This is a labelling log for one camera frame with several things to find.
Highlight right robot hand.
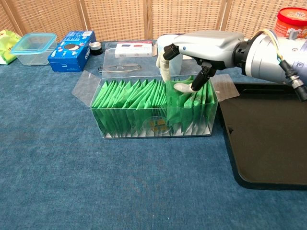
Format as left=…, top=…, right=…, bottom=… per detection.
left=156, top=30, right=245, bottom=93

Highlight clear box of green packets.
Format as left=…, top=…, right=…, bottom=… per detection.
left=71, top=42, right=240, bottom=139

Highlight white box red blue print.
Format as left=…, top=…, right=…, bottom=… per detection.
left=114, top=40, right=156, bottom=58

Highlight blue Oreo cookie box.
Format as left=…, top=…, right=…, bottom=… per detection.
left=47, top=30, right=96, bottom=73

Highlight light green snack bag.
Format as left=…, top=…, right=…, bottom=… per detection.
left=0, top=29, right=23, bottom=65

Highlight light blue plastic mug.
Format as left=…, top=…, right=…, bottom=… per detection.
left=157, top=34, right=183, bottom=79

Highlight orange instant noodle cup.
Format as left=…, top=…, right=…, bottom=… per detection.
left=274, top=7, right=307, bottom=41

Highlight wicker folding screen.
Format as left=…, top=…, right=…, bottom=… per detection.
left=0, top=0, right=307, bottom=43

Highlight thin-framed eyeglasses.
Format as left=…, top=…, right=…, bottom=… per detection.
left=97, top=63, right=142, bottom=73

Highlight black plastic tray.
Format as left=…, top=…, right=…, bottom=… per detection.
left=217, top=82, right=307, bottom=191

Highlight small black silver jar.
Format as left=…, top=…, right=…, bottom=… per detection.
left=89, top=42, right=103, bottom=56

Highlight blue tablecloth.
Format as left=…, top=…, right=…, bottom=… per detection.
left=0, top=38, right=307, bottom=230

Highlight clear container with blue rim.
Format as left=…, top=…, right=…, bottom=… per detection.
left=9, top=33, right=58, bottom=67

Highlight arm cable with connector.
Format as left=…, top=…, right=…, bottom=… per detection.
left=260, top=29, right=307, bottom=103

